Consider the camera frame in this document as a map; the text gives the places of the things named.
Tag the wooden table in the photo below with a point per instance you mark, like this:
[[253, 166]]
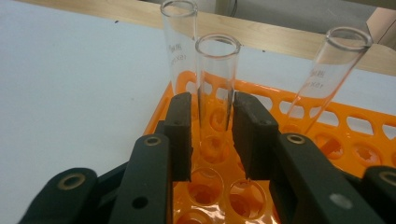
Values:
[[274, 34]]

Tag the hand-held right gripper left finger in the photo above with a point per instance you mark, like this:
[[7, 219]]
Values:
[[149, 174]]

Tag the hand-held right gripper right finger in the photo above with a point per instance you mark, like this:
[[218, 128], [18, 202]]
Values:
[[299, 180]]

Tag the light wooden furniture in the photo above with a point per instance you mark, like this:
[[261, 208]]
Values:
[[384, 28]]

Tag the orange plastic test tube rack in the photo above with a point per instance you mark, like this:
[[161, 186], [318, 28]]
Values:
[[342, 124]]

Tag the clear glass test tube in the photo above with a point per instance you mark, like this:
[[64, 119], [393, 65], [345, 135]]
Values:
[[336, 65], [179, 40], [218, 68]]

